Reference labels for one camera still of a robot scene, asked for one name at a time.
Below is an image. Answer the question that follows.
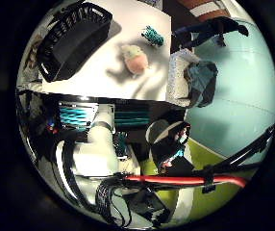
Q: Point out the black device with coloured wires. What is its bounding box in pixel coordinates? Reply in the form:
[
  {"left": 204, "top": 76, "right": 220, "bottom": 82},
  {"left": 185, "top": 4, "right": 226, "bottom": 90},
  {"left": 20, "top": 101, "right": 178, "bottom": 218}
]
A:
[{"left": 145, "top": 110, "right": 194, "bottom": 176}]

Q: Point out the red cable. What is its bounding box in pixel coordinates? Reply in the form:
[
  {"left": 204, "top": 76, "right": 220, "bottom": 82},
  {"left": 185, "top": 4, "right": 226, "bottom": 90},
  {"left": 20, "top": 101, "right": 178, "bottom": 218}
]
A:
[{"left": 124, "top": 174, "right": 248, "bottom": 189}]

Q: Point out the teal and black plush toy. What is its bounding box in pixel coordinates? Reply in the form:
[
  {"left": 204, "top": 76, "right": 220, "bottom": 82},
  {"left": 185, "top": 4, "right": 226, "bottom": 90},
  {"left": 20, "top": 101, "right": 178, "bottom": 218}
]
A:
[{"left": 140, "top": 25, "right": 165, "bottom": 47}]

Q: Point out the black braided cable bundle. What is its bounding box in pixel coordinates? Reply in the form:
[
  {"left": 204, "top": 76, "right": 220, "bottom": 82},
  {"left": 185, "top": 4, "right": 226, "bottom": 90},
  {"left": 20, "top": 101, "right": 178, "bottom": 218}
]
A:
[{"left": 94, "top": 176, "right": 133, "bottom": 228}]

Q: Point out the black plastic slotted basket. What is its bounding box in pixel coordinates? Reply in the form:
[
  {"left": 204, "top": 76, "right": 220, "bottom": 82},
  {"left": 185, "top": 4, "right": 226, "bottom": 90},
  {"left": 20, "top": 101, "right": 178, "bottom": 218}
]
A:
[{"left": 36, "top": 1, "right": 113, "bottom": 84}]

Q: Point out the person in dark clothes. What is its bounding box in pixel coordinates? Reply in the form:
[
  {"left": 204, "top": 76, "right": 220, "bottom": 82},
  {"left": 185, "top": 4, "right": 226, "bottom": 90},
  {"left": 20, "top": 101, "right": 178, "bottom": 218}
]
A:
[{"left": 172, "top": 15, "right": 250, "bottom": 51}]

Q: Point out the black metal pole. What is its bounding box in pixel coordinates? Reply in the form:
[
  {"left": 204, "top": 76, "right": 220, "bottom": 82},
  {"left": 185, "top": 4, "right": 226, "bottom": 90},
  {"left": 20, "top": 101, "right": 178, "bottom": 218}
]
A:
[{"left": 204, "top": 124, "right": 275, "bottom": 174}]

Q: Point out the pink and white plush toy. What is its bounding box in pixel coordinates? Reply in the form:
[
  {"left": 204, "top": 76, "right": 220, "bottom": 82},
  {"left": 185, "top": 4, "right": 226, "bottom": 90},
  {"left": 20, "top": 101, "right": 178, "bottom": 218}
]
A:
[{"left": 120, "top": 43, "right": 150, "bottom": 76}]

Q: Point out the blue and black jacket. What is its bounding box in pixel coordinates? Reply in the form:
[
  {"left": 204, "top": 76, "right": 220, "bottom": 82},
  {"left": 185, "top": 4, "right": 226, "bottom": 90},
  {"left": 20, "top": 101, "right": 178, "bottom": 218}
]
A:
[{"left": 184, "top": 61, "right": 219, "bottom": 109}]

